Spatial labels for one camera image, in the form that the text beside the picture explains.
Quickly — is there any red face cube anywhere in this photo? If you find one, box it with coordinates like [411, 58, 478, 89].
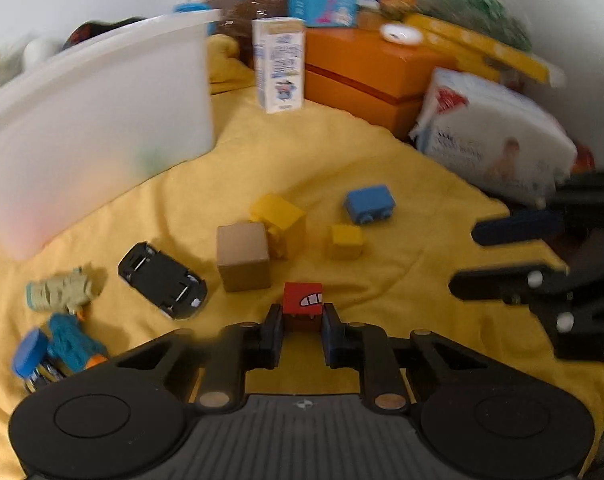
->
[282, 282, 323, 332]

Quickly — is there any black toy car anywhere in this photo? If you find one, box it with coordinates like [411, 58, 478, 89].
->
[118, 242, 207, 320]

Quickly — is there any yellow square brick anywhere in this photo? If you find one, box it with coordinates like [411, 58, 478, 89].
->
[250, 193, 306, 259]

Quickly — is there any small blue brick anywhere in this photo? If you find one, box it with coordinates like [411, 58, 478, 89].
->
[344, 185, 396, 226]

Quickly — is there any blue round disc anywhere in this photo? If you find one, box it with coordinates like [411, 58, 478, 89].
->
[11, 328, 48, 379]

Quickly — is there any dark racing toy car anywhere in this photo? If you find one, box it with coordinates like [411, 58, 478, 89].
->
[23, 358, 68, 394]

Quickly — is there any brown wooden cube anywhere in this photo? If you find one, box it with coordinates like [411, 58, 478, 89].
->
[216, 222, 271, 292]

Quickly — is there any diaper pack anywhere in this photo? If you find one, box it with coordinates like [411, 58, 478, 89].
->
[409, 68, 577, 204]

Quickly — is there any small yellow brick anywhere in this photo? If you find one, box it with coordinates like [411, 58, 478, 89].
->
[328, 224, 366, 260]

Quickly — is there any yellow cloth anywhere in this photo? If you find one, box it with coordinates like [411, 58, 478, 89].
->
[0, 36, 604, 479]

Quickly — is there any teal orange toy cylinder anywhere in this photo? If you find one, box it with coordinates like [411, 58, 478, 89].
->
[47, 313, 109, 373]

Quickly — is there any pale green toy vehicle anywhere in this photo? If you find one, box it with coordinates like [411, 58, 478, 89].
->
[25, 268, 97, 315]

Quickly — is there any orange box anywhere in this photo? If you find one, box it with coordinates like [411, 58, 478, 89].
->
[304, 28, 457, 140]

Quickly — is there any white plastic bin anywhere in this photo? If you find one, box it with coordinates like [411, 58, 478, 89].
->
[0, 10, 219, 260]

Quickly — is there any milk carton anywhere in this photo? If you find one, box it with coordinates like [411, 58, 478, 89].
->
[252, 18, 305, 114]

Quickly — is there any red black helmet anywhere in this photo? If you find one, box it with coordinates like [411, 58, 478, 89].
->
[62, 16, 144, 50]

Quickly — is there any white round ball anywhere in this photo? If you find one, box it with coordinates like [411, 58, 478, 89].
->
[22, 37, 62, 70]

